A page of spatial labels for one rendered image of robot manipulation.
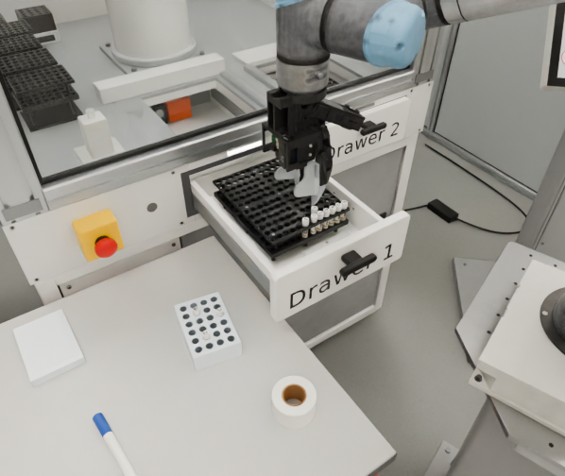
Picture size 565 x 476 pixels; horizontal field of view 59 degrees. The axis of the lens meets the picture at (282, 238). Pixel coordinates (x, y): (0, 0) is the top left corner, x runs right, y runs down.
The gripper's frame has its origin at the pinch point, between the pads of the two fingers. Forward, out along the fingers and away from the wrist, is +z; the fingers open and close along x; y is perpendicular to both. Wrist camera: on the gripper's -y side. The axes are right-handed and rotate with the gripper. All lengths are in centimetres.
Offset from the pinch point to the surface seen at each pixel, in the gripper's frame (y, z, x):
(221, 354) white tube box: 23.9, 19.0, 8.5
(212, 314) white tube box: 21.6, 17.4, 1.0
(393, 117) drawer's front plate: -41.1, 8.0, -21.4
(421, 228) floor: -105, 97, -53
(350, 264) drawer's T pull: 1.2, 6.3, 13.4
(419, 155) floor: -148, 97, -97
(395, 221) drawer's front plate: -11.1, 4.8, 10.5
